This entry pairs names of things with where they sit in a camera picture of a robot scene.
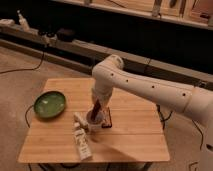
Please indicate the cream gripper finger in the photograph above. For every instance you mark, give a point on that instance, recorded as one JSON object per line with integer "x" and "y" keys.
{"x": 93, "y": 104}
{"x": 104, "y": 113}

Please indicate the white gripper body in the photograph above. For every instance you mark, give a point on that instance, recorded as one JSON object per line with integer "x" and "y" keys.
{"x": 102, "y": 97}

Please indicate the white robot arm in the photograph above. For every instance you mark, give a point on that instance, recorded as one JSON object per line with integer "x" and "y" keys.
{"x": 192, "y": 102}

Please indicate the white ceramic cup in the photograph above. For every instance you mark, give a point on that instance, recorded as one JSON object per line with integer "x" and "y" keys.
{"x": 94, "y": 124}

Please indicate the brown chocolate bar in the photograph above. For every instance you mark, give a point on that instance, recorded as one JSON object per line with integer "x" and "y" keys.
{"x": 107, "y": 121}

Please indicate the white tube bottle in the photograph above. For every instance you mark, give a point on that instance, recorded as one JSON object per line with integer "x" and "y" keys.
{"x": 81, "y": 142}

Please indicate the wooden table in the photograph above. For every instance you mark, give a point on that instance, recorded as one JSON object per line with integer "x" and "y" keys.
{"x": 136, "y": 133}

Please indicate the green bowl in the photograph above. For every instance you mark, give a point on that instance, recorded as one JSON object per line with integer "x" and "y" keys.
{"x": 50, "y": 104}

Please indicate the black box on ledge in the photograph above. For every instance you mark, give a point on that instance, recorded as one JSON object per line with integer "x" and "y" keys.
{"x": 66, "y": 35}

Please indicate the white spray bottle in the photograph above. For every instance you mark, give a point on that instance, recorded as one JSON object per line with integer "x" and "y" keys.
{"x": 23, "y": 22}

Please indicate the wooden shelf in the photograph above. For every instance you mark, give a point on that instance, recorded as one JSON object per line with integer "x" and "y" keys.
{"x": 195, "y": 13}

